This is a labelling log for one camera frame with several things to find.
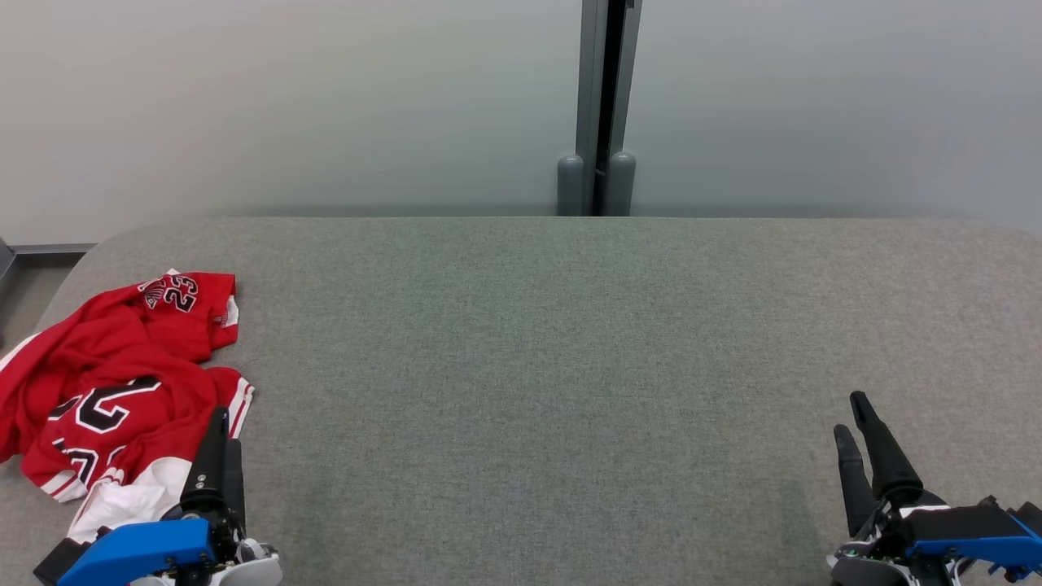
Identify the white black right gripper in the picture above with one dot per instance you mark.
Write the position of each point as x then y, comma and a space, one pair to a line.
879, 561

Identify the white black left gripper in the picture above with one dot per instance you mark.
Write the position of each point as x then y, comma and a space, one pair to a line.
244, 566

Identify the red basketball jersey number 23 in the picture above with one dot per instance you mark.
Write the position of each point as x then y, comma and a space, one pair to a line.
163, 439

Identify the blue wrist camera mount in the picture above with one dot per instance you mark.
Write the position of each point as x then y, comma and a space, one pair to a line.
138, 549
977, 541

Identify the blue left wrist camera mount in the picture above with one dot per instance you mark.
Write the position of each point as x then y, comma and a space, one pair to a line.
138, 549

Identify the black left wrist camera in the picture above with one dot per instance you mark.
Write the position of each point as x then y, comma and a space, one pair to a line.
57, 563

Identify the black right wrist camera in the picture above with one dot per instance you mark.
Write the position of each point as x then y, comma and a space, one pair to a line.
1027, 514

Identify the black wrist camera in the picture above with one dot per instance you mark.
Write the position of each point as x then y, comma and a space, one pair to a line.
57, 563
1027, 514

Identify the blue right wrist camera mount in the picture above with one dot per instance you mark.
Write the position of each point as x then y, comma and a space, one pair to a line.
977, 541

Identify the red basketball shorts white stripe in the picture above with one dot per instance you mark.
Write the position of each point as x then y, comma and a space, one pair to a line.
175, 317

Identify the grey metal partition post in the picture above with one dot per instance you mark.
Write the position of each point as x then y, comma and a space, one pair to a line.
590, 81

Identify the grey cylindrical post foot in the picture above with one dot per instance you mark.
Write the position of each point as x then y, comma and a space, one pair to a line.
621, 187
570, 187

